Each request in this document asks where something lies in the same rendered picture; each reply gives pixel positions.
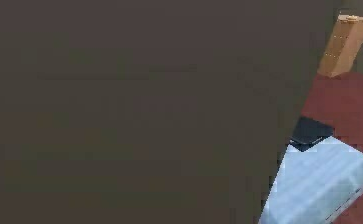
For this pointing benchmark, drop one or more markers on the black pillow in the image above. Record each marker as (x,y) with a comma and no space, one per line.
(310,133)

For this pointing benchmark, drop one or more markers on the pale blue bed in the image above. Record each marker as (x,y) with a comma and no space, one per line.
(315,186)

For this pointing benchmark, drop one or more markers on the tan wooden chest of drawers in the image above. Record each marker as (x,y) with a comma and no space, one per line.
(345,46)

